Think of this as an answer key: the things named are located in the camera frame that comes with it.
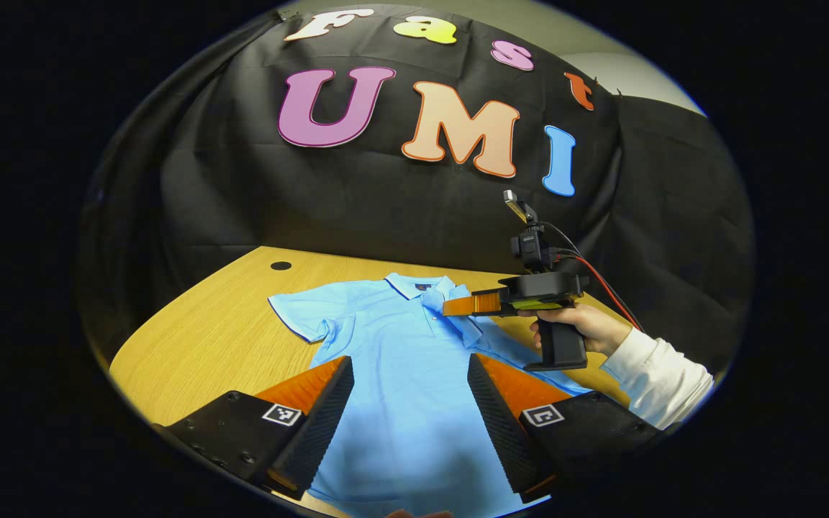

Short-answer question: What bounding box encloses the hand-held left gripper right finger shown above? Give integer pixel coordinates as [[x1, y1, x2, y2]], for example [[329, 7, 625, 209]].
[[467, 353, 667, 504]]

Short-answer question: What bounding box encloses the red and black gripper cable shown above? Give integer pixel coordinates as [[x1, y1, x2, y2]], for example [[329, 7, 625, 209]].
[[543, 221, 645, 334]]

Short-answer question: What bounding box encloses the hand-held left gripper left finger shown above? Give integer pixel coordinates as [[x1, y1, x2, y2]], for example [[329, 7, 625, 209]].
[[154, 355, 355, 502]]

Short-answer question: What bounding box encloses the black backdrop cloth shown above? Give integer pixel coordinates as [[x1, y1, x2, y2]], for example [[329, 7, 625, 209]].
[[78, 4, 755, 375]]

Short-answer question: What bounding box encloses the light blue polo T-shirt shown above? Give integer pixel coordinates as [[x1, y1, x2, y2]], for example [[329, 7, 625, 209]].
[[268, 272, 595, 518]]

